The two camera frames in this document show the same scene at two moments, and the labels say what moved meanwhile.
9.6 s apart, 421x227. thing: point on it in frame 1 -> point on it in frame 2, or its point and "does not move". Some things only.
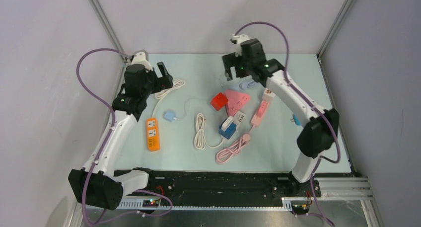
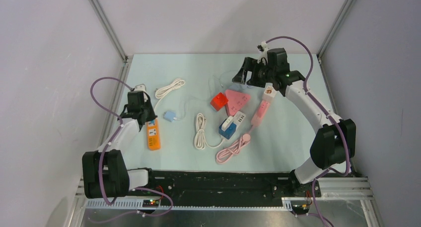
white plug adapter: [227, 123] does not move
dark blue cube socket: [229, 133] does not move
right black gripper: [231, 60] -> [249, 65]
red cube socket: [219, 101] does not move
